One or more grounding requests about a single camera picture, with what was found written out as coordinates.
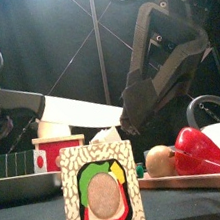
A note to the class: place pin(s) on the dark green toy sushi roll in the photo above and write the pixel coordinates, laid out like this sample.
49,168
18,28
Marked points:
18,163

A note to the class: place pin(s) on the white sushi roll piece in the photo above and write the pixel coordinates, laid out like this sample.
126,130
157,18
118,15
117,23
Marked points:
100,191
104,136

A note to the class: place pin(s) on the white toy dome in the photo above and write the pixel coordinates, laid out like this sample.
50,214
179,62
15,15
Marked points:
52,129

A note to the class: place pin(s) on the red toy bell pepper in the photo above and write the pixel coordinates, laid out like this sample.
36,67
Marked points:
197,154

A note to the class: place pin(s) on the red wooden toy box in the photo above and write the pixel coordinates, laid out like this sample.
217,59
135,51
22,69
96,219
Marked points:
63,150

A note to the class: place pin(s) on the beige toy onion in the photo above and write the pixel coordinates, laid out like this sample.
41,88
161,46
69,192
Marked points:
159,161

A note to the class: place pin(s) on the grey metal tray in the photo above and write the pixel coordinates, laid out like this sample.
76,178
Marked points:
23,187

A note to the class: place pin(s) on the orange toy carrot green top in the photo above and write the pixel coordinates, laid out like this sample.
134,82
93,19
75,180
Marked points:
140,171

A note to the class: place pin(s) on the pink plastic tray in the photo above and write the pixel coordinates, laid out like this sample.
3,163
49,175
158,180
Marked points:
195,180

